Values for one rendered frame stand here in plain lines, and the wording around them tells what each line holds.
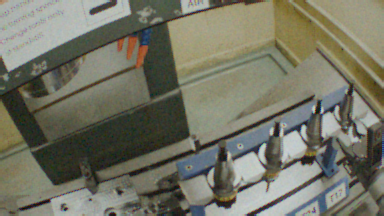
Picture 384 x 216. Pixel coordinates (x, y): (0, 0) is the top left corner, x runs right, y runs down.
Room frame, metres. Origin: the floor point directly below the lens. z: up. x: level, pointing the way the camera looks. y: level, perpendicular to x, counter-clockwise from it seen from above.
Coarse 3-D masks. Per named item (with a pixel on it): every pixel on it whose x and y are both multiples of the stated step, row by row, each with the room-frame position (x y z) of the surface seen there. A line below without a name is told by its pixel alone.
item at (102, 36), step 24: (144, 0) 0.32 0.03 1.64; (168, 0) 0.33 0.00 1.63; (240, 0) 0.35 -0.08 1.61; (120, 24) 0.32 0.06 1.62; (144, 24) 0.32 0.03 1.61; (72, 48) 0.30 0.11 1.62; (96, 48) 0.31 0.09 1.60; (0, 72) 0.28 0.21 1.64; (24, 72) 0.28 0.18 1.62; (48, 72) 0.30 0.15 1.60; (0, 96) 0.28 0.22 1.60
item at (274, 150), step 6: (270, 132) 0.41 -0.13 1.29; (282, 132) 0.40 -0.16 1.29; (270, 138) 0.41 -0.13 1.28; (276, 138) 0.40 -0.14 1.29; (282, 138) 0.40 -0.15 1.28; (270, 144) 0.40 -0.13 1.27; (276, 144) 0.39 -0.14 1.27; (282, 144) 0.40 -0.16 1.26; (264, 150) 0.41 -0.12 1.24; (270, 150) 0.40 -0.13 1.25; (276, 150) 0.39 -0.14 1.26; (282, 150) 0.40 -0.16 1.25; (264, 156) 0.41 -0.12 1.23; (270, 156) 0.39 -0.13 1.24; (276, 156) 0.39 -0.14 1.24; (282, 156) 0.40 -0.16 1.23
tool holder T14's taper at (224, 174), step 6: (216, 156) 0.38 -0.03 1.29; (228, 156) 0.38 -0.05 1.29; (216, 162) 0.38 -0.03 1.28; (222, 162) 0.37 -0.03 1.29; (228, 162) 0.37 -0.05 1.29; (216, 168) 0.37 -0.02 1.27; (222, 168) 0.37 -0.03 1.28; (228, 168) 0.37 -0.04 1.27; (234, 168) 0.38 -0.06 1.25; (216, 174) 0.37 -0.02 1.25; (222, 174) 0.36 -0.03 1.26; (228, 174) 0.36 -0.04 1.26; (234, 174) 0.37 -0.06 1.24; (216, 180) 0.37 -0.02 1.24; (222, 180) 0.36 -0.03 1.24; (228, 180) 0.36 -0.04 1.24; (234, 180) 0.37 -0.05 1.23; (222, 186) 0.36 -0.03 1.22
